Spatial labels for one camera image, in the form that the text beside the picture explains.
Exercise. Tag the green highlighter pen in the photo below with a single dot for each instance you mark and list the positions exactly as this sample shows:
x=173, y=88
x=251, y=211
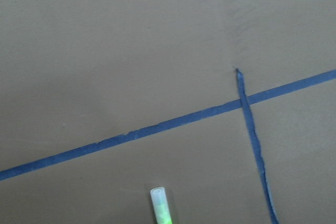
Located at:
x=160, y=206

